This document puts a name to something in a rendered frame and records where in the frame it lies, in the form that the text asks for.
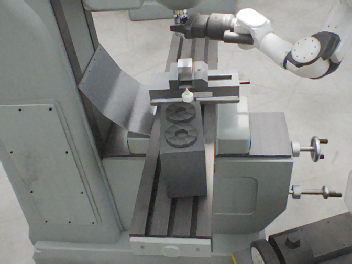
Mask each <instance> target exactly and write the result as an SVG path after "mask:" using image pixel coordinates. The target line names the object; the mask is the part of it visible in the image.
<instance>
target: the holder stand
mask: <svg viewBox="0 0 352 264"><path fill-rule="evenodd" d="M160 158H161V164H162V170H163V176H164V182H165V186H166V192H167V197H168V198H173V197H188V196H202V195H207V177H206V160H205V146H204V136H203V126H202V116H201V106H200V102H199V101H197V102H177V103H172V104H162V105H161V129H160Z"/></svg>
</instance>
